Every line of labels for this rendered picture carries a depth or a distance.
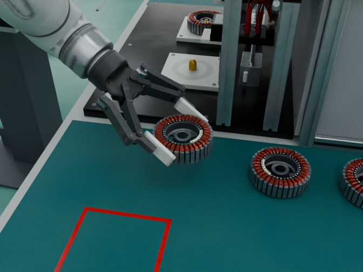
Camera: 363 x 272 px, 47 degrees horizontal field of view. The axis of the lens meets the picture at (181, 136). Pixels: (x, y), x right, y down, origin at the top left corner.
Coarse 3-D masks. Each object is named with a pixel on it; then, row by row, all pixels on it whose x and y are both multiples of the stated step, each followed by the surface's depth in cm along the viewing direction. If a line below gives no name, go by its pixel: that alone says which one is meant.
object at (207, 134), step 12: (168, 120) 79; (180, 120) 79; (192, 120) 79; (204, 120) 80; (156, 132) 76; (168, 132) 79; (180, 132) 78; (192, 132) 80; (204, 132) 76; (168, 144) 74; (180, 144) 74; (192, 144) 74; (204, 144) 74; (180, 156) 73; (192, 156) 73; (204, 156) 75
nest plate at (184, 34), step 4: (184, 20) 129; (184, 24) 127; (180, 28) 125; (184, 28) 125; (180, 32) 123; (184, 32) 123; (188, 32) 123; (192, 32) 123; (180, 36) 121; (184, 36) 121; (188, 36) 121; (192, 36) 121; (196, 36) 121; (200, 36) 121; (180, 40) 121; (184, 40) 120; (188, 40) 120; (192, 40) 120; (196, 40) 120
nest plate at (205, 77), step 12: (168, 60) 110; (180, 60) 110; (204, 60) 110; (216, 60) 110; (168, 72) 105; (180, 72) 105; (192, 72) 105; (204, 72) 105; (216, 72) 105; (192, 84) 101; (204, 84) 101; (216, 84) 101
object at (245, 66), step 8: (248, 56) 103; (256, 56) 103; (248, 64) 100; (256, 64) 100; (240, 72) 100; (248, 72) 100; (256, 72) 100; (240, 80) 102; (248, 80) 101; (256, 80) 101
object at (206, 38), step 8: (216, 16) 98; (216, 24) 95; (240, 24) 100; (208, 32) 100; (216, 32) 96; (240, 32) 96; (264, 32) 96; (200, 40) 98; (208, 40) 97; (216, 40) 97; (240, 40) 95; (248, 40) 95; (256, 40) 95; (264, 40) 94; (272, 40) 94
